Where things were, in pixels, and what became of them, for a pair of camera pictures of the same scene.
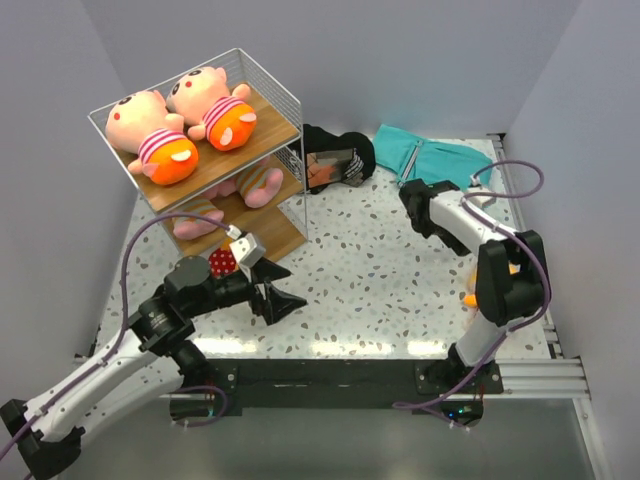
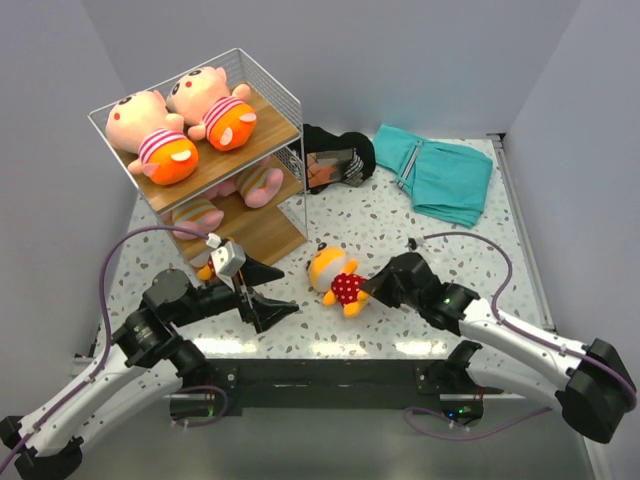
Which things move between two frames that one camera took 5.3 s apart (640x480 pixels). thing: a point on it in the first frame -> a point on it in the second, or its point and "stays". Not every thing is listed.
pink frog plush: [188, 228] stays
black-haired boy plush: [137, 122] stays
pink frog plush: [257, 184] stays
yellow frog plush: [471, 299] -> [332, 271]
